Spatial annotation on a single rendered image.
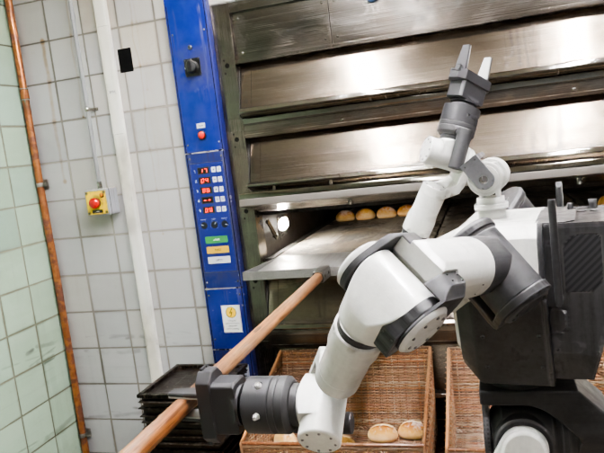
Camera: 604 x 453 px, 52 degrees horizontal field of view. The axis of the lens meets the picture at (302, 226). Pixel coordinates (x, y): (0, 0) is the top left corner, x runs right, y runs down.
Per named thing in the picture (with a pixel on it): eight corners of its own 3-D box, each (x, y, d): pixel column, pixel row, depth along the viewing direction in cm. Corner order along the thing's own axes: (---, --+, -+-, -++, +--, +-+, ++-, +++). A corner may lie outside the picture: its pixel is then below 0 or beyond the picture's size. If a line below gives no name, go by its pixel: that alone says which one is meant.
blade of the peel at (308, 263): (416, 271, 184) (415, 262, 183) (243, 280, 200) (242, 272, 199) (427, 247, 218) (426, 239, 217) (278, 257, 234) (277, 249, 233)
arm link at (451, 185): (471, 146, 153) (448, 196, 158) (438, 136, 151) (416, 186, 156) (480, 155, 147) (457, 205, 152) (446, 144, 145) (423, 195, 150)
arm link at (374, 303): (347, 413, 84) (392, 331, 70) (301, 355, 88) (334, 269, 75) (402, 377, 89) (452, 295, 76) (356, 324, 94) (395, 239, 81)
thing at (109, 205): (98, 214, 245) (93, 189, 243) (120, 212, 242) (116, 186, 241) (86, 217, 238) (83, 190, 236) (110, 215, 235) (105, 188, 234)
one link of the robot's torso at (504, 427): (558, 442, 129) (555, 388, 128) (566, 477, 116) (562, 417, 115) (492, 441, 133) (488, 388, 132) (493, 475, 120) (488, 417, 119)
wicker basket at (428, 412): (287, 419, 234) (278, 348, 230) (440, 420, 219) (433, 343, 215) (242, 492, 187) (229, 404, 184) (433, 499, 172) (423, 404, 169)
